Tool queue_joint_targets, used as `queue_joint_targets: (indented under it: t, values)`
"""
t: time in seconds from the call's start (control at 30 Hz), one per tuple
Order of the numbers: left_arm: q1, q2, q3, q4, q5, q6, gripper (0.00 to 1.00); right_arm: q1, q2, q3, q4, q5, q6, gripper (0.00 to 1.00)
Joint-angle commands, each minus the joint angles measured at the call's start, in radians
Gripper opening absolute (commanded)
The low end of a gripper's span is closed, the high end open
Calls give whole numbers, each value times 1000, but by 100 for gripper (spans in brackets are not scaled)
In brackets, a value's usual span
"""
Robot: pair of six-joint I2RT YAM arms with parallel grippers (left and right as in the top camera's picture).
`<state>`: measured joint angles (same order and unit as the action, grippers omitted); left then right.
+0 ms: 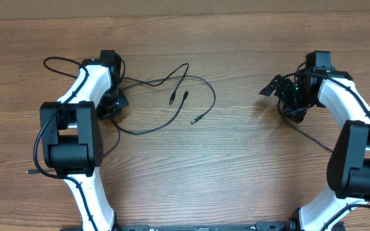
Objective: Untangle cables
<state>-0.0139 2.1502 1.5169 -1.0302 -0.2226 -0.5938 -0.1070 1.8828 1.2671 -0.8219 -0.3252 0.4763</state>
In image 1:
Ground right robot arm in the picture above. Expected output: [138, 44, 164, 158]
[260, 51, 370, 230]

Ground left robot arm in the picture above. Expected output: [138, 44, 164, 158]
[35, 50, 128, 230]

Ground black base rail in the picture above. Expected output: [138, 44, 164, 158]
[113, 221, 285, 231]

